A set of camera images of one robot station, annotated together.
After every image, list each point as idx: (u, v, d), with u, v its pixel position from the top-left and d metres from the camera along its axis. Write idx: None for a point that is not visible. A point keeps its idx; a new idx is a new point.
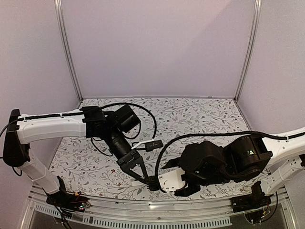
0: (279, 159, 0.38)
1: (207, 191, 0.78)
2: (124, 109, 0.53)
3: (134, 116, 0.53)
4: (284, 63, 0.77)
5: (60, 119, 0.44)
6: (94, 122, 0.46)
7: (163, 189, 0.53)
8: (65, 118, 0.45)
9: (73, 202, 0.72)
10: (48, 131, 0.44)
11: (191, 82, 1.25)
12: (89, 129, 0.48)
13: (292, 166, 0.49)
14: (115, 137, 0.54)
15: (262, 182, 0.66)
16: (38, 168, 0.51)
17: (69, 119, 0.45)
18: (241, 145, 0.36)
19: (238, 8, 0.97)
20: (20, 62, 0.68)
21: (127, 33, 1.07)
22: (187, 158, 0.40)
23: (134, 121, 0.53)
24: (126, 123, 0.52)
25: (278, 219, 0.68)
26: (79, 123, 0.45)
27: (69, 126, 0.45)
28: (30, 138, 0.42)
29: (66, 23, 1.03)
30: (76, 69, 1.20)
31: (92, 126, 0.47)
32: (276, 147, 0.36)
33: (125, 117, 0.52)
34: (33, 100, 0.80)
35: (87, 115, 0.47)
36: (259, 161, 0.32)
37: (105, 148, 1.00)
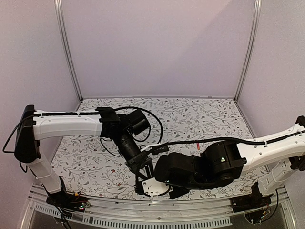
0: (257, 165, 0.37)
1: (207, 192, 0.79)
2: (136, 114, 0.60)
3: (146, 119, 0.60)
4: (284, 63, 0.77)
5: (77, 118, 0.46)
6: (110, 122, 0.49)
7: (147, 194, 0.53)
8: (82, 117, 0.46)
9: (73, 202, 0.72)
10: (64, 129, 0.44)
11: (191, 82, 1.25)
12: (105, 129, 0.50)
13: (283, 168, 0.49)
14: (125, 138, 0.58)
15: (259, 183, 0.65)
16: (45, 165, 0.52)
17: (86, 118, 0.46)
18: (215, 151, 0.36)
19: (238, 8, 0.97)
20: (19, 62, 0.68)
21: (127, 33, 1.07)
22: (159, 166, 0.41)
23: (145, 124, 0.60)
24: (137, 125, 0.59)
25: (278, 219, 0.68)
26: (96, 121, 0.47)
27: (85, 125, 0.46)
28: (45, 134, 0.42)
29: (66, 23, 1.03)
30: (76, 69, 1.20)
31: (107, 126, 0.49)
32: (252, 152, 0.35)
33: (137, 120, 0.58)
34: (33, 100, 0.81)
35: (103, 116, 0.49)
36: (229, 169, 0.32)
37: (105, 148, 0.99)
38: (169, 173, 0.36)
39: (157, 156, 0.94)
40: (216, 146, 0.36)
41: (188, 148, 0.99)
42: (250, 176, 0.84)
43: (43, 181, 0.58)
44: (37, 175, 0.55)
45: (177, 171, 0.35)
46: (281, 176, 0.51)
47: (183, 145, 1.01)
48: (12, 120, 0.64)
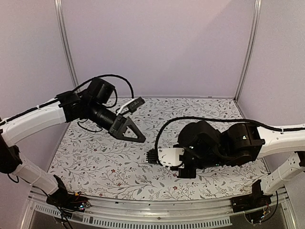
0: (272, 150, 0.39)
1: (207, 191, 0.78)
2: (93, 83, 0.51)
3: (105, 82, 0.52)
4: (284, 63, 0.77)
5: (39, 111, 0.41)
6: (71, 105, 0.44)
7: (160, 162, 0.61)
8: (42, 109, 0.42)
9: (73, 202, 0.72)
10: (32, 126, 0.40)
11: (190, 82, 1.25)
12: (68, 112, 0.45)
13: (290, 165, 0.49)
14: (96, 110, 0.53)
15: (262, 181, 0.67)
16: (32, 169, 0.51)
17: (47, 108, 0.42)
18: (237, 130, 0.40)
19: (238, 8, 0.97)
20: (19, 62, 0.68)
21: (127, 33, 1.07)
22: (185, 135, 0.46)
23: (107, 88, 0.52)
24: (100, 92, 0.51)
25: (278, 219, 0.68)
26: (56, 109, 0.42)
27: (49, 115, 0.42)
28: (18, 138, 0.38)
29: (66, 23, 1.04)
30: (76, 69, 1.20)
31: (69, 109, 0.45)
32: (269, 136, 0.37)
33: (97, 88, 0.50)
34: (33, 100, 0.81)
35: (63, 100, 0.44)
36: (249, 146, 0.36)
37: (105, 148, 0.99)
38: (196, 139, 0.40)
39: None
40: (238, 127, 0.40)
41: None
42: (250, 176, 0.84)
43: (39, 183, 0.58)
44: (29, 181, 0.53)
45: (206, 137, 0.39)
46: (288, 174, 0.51)
47: None
48: None
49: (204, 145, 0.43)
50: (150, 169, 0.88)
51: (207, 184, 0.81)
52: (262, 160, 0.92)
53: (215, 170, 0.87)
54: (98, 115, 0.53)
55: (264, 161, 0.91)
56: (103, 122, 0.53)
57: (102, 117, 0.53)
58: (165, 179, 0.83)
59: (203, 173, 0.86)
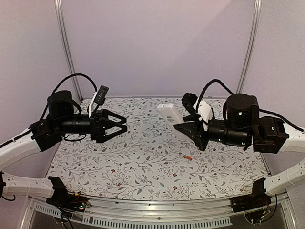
0: (290, 148, 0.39)
1: (207, 191, 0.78)
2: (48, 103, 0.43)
3: (56, 100, 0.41)
4: (284, 63, 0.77)
5: (14, 144, 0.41)
6: (45, 136, 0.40)
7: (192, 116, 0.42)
8: (17, 141, 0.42)
9: (74, 202, 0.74)
10: (9, 158, 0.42)
11: (190, 82, 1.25)
12: (40, 142, 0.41)
13: (301, 169, 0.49)
14: (71, 120, 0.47)
15: (267, 180, 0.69)
16: (20, 184, 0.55)
17: (21, 140, 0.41)
18: (267, 122, 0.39)
19: (238, 7, 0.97)
20: (19, 62, 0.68)
21: (127, 33, 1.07)
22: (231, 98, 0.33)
23: (62, 102, 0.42)
24: (60, 109, 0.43)
25: (279, 219, 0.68)
26: (29, 140, 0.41)
27: (24, 146, 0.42)
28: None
29: (66, 23, 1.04)
30: (76, 69, 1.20)
31: (41, 139, 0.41)
32: (292, 132, 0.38)
33: (53, 109, 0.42)
34: (34, 100, 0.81)
35: (37, 130, 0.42)
36: (276, 136, 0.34)
37: (105, 148, 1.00)
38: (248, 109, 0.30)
39: (157, 156, 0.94)
40: (268, 119, 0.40)
41: (188, 148, 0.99)
42: (250, 176, 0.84)
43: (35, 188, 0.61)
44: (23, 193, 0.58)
45: (254, 112, 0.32)
46: (297, 178, 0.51)
47: (183, 145, 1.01)
48: (13, 120, 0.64)
49: (243, 120, 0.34)
50: (150, 169, 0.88)
51: (207, 184, 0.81)
52: (262, 160, 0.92)
53: (215, 170, 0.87)
54: (74, 124, 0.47)
55: (264, 161, 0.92)
56: (84, 129, 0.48)
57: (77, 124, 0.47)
58: (165, 179, 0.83)
59: (203, 173, 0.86)
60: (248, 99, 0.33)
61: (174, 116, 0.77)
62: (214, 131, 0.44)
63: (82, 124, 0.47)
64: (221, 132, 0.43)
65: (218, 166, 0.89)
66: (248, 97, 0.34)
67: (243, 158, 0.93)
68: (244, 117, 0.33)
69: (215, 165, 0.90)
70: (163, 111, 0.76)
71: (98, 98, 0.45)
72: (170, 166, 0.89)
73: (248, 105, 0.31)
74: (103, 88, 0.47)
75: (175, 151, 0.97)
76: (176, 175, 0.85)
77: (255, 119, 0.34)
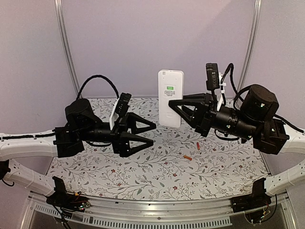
0: (289, 148, 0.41)
1: (206, 191, 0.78)
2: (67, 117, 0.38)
3: (73, 113, 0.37)
4: (284, 63, 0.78)
5: (32, 141, 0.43)
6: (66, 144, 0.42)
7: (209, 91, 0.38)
8: (37, 139, 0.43)
9: (73, 202, 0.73)
10: (21, 151, 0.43)
11: (190, 82, 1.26)
12: (60, 149, 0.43)
13: (301, 169, 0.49)
14: (93, 129, 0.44)
15: (267, 180, 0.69)
16: (24, 174, 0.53)
17: (41, 140, 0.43)
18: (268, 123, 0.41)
19: (239, 8, 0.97)
20: (19, 62, 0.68)
21: (127, 33, 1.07)
22: (257, 90, 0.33)
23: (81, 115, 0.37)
24: (79, 121, 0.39)
25: (279, 219, 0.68)
26: (49, 143, 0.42)
27: (42, 147, 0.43)
28: (7, 156, 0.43)
29: (66, 23, 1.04)
30: (76, 69, 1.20)
31: (62, 146, 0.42)
32: (293, 134, 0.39)
33: (71, 122, 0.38)
34: (34, 100, 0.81)
35: (60, 137, 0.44)
36: (276, 138, 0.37)
37: (105, 148, 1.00)
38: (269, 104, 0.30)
39: (157, 156, 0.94)
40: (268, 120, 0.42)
41: (188, 148, 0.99)
42: (250, 176, 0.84)
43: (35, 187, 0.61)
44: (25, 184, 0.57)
45: (272, 109, 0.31)
46: (298, 178, 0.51)
47: (183, 145, 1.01)
48: (13, 119, 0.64)
49: (259, 113, 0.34)
50: (150, 169, 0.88)
51: (207, 184, 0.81)
52: (262, 160, 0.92)
53: (215, 170, 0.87)
54: (96, 133, 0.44)
55: (264, 161, 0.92)
56: (106, 138, 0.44)
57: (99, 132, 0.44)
58: (165, 179, 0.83)
59: (203, 173, 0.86)
60: (269, 94, 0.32)
61: (177, 90, 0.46)
62: (224, 118, 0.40)
63: (104, 133, 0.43)
64: (231, 120, 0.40)
65: (218, 166, 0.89)
66: (268, 92, 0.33)
67: (243, 158, 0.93)
68: (261, 111, 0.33)
69: (215, 165, 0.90)
70: (162, 80, 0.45)
71: (119, 109, 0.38)
72: (170, 166, 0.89)
73: (270, 100, 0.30)
74: (122, 95, 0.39)
75: (175, 151, 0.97)
76: (176, 175, 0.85)
77: (269, 116, 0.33)
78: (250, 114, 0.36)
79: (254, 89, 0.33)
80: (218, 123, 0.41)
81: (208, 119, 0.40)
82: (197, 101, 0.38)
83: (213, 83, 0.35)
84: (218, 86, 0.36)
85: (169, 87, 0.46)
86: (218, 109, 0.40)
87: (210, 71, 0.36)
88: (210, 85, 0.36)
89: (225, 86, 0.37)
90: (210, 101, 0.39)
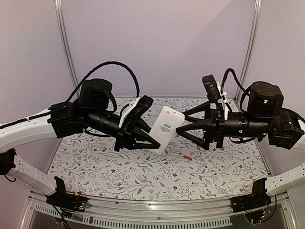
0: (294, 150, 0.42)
1: (206, 191, 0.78)
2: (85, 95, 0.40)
3: (94, 87, 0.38)
4: (284, 63, 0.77)
5: (26, 124, 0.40)
6: (61, 120, 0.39)
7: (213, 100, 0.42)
8: (31, 121, 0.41)
9: (73, 202, 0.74)
10: (20, 137, 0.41)
11: (190, 82, 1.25)
12: (58, 128, 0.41)
13: (304, 171, 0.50)
14: (99, 117, 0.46)
15: (268, 180, 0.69)
16: (27, 172, 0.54)
17: (35, 121, 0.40)
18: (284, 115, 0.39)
19: (238, 8, 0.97)
20: (19, 63, 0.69)
21: (127, 33, 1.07)
22: (260, 87, 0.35)
23: (102, 92, 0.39)
24: (95, 98, 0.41)
25: (279, 219, 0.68)
26: (44, 123, 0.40)
27: (37, 130, 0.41)
28: (5, 146, 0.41)
29: (66, 24, 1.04)
30: (76, 70, 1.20)
31: (59, 124, 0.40)
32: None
33: (86, 97, 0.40)
34: (34, 101, 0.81)
35: (55, 114, 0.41)
36: (292, 130, 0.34)
37: (105, 148, 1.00)
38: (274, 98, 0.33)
39: (157, 157, 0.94)
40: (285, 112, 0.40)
41: (188, 148, 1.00)
42: (250, 176, 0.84)
43: (37, 185, 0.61)
44: (29, 181, 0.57)
45: (279, 101, 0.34)
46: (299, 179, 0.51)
47: (183, 145, 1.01)
48: (12, 120, 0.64)
49: (268, 108, 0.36)
50: (150, 169, 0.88)
51: (207, 184, 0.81)
52: (262, 160, 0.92)
53: (215, 170, 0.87)
54: (101, 121, 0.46)
55: (265, 161, 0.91)
56: (110, 132, 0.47)
57: (106, 124, 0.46)
58: (165, 179, 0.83)
59: (203, 173, 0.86)
60: (270, 88, 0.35)
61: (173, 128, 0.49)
62: (234, 125, 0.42)
63: (109, 126, 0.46)
64: (242, 125, 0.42)
65: (218, 166, 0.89)
66: (268, 86, 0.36)
67: (243, 158, 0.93)
68: (268, 105, 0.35)
69: (215, 165, 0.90)
70: (163, 117, 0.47)
71: (137, 111, 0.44)
72: (170, 166, 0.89)
73: (273, 93, 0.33)
74: (141, 98, 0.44)
75: (175, 151, 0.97)
76: (176, 175, 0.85)
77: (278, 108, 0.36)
78: (259, 112, 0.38)
79: (257, 87, 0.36)
80: (230, 131, 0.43)
81: (218, 131, 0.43)
82: (203, 123, 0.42)
83: (215, 95, 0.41)
84: (218, 97, 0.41)
85: (165, 125, 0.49)
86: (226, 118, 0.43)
87: (209, 85, 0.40)
88: (213, 97, 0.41)
89: (225, 94, 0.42)
90: (216, 118, 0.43)
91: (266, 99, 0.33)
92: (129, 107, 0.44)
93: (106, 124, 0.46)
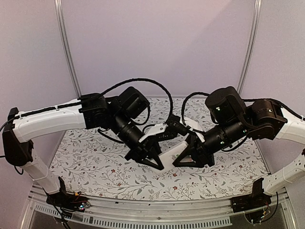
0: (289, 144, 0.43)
1: (207, 191, 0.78)
2: (130, 101, 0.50)
3: (140, 97, 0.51)
4: (283, 62, 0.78)
5: (56, 112, 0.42)
6: (94, 111, 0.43)
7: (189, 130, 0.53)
8: (60, 110, 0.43)
9: (73, 202, 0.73)
10: (46, 126, 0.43)
11: (190, 82, 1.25)
12: (88, 119, 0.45)
13: (296, 166, 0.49)
14: (124, 125, 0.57)
15: (265, 180, 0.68)
16: (40, 168, 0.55)
17: (65, 111, 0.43)
18: (263, 104, 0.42)
19: (238, 8, 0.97)
20: (19, 62, 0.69)
21: (127, 33, 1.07)
22: (213, 95, 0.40)
23: (143, 104, 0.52)
24: (135, 107, 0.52)
25: (279, 220, 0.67)
26: (76, 113, 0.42)
27: (66, 119, 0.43)
28: (29, 135, 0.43)
29: (66, 23, 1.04)
30: (76, 70, 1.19)
31: (90, 116, 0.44)
32: (291, 116, 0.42)
33: (131, 101, 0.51)
34: (35, 100, 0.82)
35: (86, 105, 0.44)
36: (272, 119, 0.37)
37: (105, 148, 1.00)
38: (224, 101, 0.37)
39: None
40: (264, 100, 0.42)
41: None
42: (250, 176, 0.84)
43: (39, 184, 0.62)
44: (34, 177, 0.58)
45: (232, 100, 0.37)
46: (295, 175, 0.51)
47: None
48: None
49: (228, 112, 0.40)
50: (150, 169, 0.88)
51: (207, 184, 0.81)
52: (262, 160, 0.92)
53: (215, 170, 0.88)
54: (124, 129, 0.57)
55: (264, 161, 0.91)
56: (128, 141, 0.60)
57: (128, 132, 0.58)
58: (165, 179, 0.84)
59: (203, 173, 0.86)
60: (223, 91, 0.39)
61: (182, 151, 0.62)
62: (213, 140, 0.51)
63: (130, 136, 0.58)
64: (219, 137, 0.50)
65: (218, 166, 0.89)
66: (224, 89, 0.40)
67: (243, 158, 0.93)
68: (227, 109, 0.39)
69: (215, 165, 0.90)
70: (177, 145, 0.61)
71: (162, 136, 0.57)
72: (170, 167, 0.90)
73: (222, 98, 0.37)
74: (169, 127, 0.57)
75: None
76: (176, 175, 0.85)
77: (237, 107, 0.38)
78: (225, 117, 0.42)
79: (210, 95, 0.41)
80: (211, 146, 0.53)
81: (201, 154, 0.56)
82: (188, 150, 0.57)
83: (182, 129, 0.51)
84: (186, 129, 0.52)
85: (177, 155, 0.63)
86: (203, 140, 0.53)
87: (172, 124, 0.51)
88: (181, 130, 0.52)
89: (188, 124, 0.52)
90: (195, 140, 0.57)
91: (218, 106, 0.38)
92: (158, 131, 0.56)
93: (128, 132, 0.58)
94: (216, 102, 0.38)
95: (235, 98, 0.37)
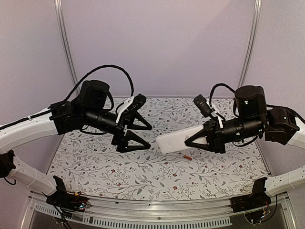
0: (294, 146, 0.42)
1: (206, 191, 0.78)
2: (86, 95, 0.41)
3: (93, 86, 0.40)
4: (283, 63, 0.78)
5: (29, 122, 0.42)
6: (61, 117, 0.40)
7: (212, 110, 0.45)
8: (33, 119, 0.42)
9: (73, 202, 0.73)
10: (24, 136, 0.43)
11: (191, 82, 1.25)
12: (60, 126, 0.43)
13: (303, 172, 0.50)
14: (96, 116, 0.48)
15: (269, 180, 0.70)
16: (28, 173, 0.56)
17: (37, 119, 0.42)
18: (279, 111, 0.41)
19: (238, 8, 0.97)
20: (19, 62, 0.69)
21: (127, 33, 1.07)
22: (242, 89, 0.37)
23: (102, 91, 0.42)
24: (96, 97, 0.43)
25: (279, 220, 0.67)
26: (46, 121, 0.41)
27: (39, 127, 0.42)
28: (10, 146, 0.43)
29: (66, 23, 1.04)
30: (76, 70, 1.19)
31: (60, 121, 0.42)
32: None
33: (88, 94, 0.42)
34: (35, 100, 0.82)
35: (55, 112, 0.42)
36: (287, 125, 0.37)
37: (105, 148, 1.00)
38: (254, 97, 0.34)
39: (157, 157, 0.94)
40: (280, 108, 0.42)
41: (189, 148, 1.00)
42: (250, 176, 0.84)
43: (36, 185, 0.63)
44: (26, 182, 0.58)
45: (260, 98, 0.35)
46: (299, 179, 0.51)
47: None
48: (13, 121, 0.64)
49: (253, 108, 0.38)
50: (150, 169, 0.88)
51: (207, 184, 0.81)
52: (262, 160, 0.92)
53: (215, 170, 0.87)
54: (99, 120, 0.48)
55: (265, 161, 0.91)
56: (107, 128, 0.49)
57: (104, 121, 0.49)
58: (165, 179, 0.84)
59: (203, 173, 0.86)
60: (253, 88, 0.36)
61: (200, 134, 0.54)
62: (230, 131, 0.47)
63: (107, 123, 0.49)
64: (237, 129, 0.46)
65: (218, 166, 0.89)
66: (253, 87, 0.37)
67: (243, 158, 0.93)
68: (253, 105, 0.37)
69: (215, 165, 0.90)
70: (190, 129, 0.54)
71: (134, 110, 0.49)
72: (170, 166, 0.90)
73: (252, 93, 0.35)
74: (137, 96, 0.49)
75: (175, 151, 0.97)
76: (176, 175, 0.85)
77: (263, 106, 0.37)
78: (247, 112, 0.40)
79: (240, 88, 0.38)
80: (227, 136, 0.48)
81: (217, 139, 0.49)
82: (204, 132, 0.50)
83: (206, 110, 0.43)
84: (210, 111, 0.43)
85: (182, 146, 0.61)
86: (221, 126, 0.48)
87: (199, 103, 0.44)
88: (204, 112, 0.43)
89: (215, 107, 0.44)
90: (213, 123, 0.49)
91: (247, 101, 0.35)
92: (127, 104, 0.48)
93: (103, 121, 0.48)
94: (246, 96, 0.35)
95: (264, 97, 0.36)
